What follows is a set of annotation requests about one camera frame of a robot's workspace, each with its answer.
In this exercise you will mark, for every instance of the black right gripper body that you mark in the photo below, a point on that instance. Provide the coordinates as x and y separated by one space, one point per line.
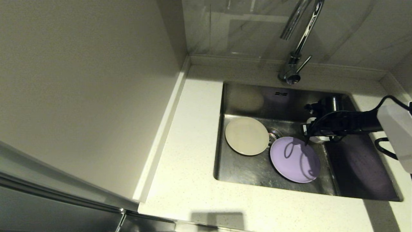
325 127

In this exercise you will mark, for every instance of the white round bowl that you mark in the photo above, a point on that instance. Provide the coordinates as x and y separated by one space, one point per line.
317 139

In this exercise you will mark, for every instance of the purple round plate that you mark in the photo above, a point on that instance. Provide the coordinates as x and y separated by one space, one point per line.
293 164

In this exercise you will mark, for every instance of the cream round plate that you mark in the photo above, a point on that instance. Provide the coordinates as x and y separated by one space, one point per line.
246 136

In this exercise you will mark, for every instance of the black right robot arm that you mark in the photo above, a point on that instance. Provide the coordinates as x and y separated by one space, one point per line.
396 129

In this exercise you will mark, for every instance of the metal sink drain strainer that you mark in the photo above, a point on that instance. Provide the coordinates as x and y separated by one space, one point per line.
273 134

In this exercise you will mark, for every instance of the stainless steel sink basin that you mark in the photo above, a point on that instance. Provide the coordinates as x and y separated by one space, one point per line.
251 170

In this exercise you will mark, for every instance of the chrome gooseneck faucet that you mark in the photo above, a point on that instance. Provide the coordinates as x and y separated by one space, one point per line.
291 67

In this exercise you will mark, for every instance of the counter base cabinet front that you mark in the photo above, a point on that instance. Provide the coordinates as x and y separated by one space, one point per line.
145 225

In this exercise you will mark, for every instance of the grey tall cabinet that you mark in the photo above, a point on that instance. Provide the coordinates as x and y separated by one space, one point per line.
80 80

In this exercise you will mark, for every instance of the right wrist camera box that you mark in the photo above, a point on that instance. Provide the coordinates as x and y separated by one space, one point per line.
313 108

